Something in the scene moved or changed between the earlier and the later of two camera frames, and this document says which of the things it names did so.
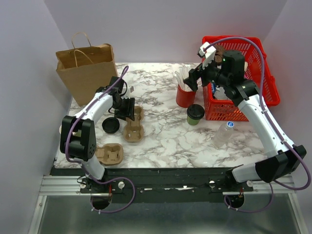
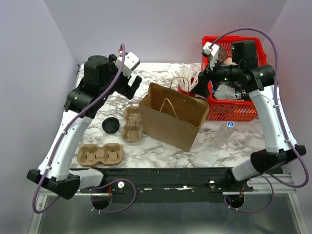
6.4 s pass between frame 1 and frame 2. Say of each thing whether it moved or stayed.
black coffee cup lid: stayed
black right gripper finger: moved
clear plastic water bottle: stayed
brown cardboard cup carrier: stayed
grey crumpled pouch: stayed
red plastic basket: stayed
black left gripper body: moved
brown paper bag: moved
